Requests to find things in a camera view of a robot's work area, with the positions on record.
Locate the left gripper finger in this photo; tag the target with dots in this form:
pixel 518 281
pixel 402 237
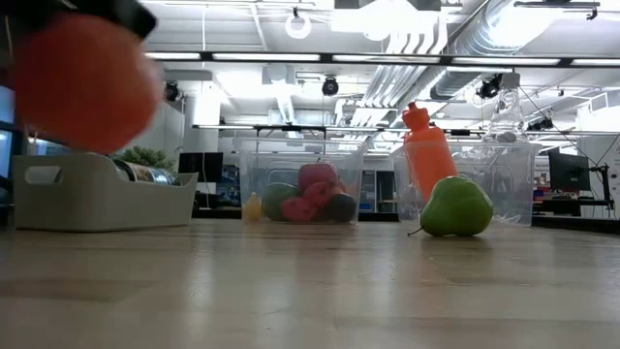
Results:
pixel 121 12

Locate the red apple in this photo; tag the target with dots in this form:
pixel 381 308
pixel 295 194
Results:
pixel 87 82

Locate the green-topped tin can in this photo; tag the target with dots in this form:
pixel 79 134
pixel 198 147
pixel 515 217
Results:
pixel 145 173

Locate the grey plastic bin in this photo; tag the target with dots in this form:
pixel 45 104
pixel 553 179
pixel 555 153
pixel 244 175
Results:
pixel 97 208

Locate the pinkish red pomegranate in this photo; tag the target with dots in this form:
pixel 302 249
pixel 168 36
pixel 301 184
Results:
pixel 317 174

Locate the black plum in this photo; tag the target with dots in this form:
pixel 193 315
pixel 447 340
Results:
pixel 343 208

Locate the orange sports bottle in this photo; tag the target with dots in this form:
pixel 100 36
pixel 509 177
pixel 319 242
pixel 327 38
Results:
pixel 428 155

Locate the green pear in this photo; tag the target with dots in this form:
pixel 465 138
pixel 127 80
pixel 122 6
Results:
pixel 457 208

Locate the clear plastic container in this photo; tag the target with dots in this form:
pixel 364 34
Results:
pixel 513 184
pixel 252 160

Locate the black ceiling spotlight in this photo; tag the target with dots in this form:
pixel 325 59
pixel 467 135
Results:
pixel 171 91
pixel 489 88

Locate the green artificial plant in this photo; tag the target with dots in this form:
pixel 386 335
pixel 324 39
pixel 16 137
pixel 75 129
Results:
pixel 145 156

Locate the black computer monitor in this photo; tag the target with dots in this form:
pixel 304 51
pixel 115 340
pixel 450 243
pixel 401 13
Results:
pixel 201 166
pixel 569 169

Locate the overhead light bar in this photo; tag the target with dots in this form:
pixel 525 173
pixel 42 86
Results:
pixel 387 59

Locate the black round ceiling camera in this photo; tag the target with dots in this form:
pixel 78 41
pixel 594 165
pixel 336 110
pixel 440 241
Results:
pixel 330 86

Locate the silver ventilation duct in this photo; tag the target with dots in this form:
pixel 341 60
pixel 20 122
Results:
pixel 484 34

